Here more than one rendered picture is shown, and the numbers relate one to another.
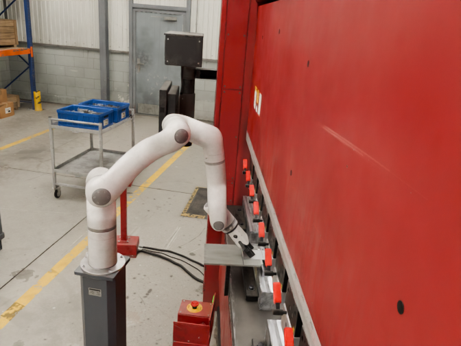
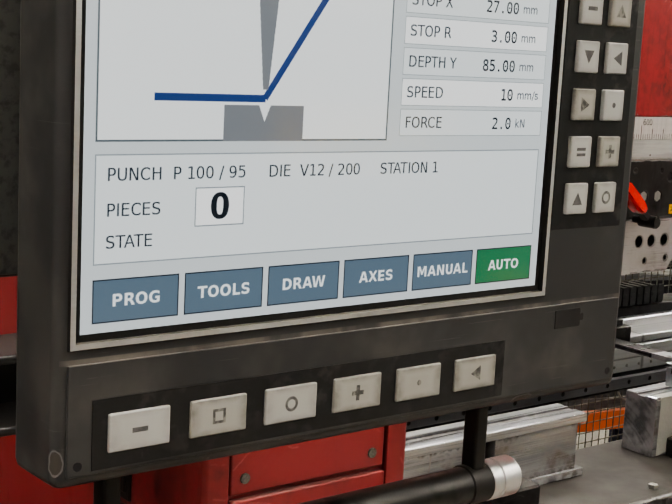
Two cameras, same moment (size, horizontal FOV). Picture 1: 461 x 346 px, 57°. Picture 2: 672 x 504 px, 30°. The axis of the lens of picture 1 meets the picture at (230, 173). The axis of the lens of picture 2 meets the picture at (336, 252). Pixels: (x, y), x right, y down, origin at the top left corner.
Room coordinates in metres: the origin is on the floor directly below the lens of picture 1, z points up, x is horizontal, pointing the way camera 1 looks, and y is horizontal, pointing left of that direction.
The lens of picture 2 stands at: (3.38, 1.12, 1.47)
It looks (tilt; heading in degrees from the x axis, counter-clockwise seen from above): 9 degrees down; 236
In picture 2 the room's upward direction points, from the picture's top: 3 degrees clockwise
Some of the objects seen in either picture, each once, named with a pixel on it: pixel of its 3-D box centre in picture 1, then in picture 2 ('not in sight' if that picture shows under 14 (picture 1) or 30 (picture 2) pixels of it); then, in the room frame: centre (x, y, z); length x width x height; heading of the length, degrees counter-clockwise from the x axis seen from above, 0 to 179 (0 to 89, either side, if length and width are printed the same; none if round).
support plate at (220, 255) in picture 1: (231, 255); not in sight; (1.76, -0.04, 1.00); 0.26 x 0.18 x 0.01; 94
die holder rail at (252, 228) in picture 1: (250, 219); (446, 465); (2.32, -0.14, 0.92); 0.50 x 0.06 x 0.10; 4
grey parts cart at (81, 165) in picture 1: (95, 151); not in sight; (4.74, 1.62, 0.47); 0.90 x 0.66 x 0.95; 171
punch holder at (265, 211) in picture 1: (272, 223); not in sight; (1.60, -0.20, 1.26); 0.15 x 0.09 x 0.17; 4
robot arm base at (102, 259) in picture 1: (102, 245); not in sight; (1.59, 0.53, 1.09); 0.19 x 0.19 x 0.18
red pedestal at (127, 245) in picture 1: (123, 210); not in sight; (3.35, 0.91, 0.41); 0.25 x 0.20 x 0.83; 94
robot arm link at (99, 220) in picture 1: (101, 197); not in sight; (1.62, 0.54, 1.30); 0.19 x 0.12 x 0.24; 19
